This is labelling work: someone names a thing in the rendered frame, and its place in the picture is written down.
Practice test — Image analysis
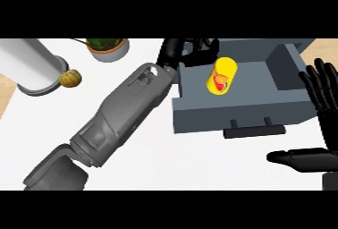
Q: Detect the grey cabinet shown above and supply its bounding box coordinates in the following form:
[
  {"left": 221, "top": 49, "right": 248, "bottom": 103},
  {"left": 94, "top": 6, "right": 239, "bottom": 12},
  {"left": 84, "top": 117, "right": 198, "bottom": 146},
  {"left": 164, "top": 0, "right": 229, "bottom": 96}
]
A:
[{"left": 217, "top": 38, "right": 319, "bottom": 65}]

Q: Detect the grey plant pot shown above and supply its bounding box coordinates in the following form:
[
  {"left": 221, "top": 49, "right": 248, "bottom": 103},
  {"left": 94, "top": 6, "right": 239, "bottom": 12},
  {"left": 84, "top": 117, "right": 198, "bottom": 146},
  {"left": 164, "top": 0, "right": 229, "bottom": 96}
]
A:
[{"left": 87, "top": 38, "right": 131, "bottom": 64}]

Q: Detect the white paper towel roll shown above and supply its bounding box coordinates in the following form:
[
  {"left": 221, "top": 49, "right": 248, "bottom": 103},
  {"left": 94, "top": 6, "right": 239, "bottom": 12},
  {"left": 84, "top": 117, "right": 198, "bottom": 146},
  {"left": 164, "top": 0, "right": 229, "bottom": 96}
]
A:
[{"left": 0, "top": 38, "right": 61, "bottom": 90}]

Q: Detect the small brown-yellow gourd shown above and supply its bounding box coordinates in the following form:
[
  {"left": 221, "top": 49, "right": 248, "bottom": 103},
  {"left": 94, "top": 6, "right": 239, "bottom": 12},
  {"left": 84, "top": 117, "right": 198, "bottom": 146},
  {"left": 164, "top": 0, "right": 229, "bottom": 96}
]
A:
[{"left": 58, "top": 68, "right": 83, "bottom": 89}]

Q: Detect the green potted plant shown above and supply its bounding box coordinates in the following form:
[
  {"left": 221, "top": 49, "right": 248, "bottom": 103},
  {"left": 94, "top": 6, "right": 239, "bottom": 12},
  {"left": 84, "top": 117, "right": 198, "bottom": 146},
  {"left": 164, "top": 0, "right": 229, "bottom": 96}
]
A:
[{"left": 71, "top": 38, "right": 127, "bottom": 52}]

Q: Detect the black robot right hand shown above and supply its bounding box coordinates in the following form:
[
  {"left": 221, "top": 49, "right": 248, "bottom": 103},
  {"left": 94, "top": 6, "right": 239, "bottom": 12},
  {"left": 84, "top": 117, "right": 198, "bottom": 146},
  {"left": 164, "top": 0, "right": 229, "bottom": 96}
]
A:
[{"left": 266, "top": 57, "right": 338, "bottom": 174}]

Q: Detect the grey open drawer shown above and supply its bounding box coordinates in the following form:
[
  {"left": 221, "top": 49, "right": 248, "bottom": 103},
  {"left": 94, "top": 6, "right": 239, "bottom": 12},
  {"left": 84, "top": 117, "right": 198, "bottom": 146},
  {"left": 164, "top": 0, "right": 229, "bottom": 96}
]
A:
[{"left": 170, "top": 43, "right": 317, "bottom": 135}]

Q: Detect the yellow cup with fruit print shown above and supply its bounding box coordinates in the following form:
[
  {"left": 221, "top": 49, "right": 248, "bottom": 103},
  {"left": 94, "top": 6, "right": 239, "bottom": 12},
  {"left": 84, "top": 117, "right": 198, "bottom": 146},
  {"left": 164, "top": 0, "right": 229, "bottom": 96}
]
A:
[{"left": 207, "top": 56, "right": 239, "bottom": 97}]

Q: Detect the black drawer handle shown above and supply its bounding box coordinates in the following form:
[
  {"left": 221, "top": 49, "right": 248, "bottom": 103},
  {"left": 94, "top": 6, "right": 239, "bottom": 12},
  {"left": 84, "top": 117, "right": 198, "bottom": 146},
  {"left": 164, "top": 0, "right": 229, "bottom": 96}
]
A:
[{"left": 221, "top": 116, "right": 288, "bottom": 140}]

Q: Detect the grey drawer front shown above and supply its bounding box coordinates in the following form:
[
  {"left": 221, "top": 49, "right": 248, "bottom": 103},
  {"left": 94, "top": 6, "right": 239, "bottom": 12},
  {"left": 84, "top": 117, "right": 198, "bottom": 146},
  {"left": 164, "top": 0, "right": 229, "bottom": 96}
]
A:
[{"left": 171, "top": 98, "right": 317, "bottom": 135}]

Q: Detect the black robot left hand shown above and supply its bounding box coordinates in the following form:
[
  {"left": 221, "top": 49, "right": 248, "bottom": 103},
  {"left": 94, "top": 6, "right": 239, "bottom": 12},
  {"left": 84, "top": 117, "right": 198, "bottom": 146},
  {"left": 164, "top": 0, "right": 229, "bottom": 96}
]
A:
[{"left": 156, "top": 38, "right": 220, "bottom": 68}]

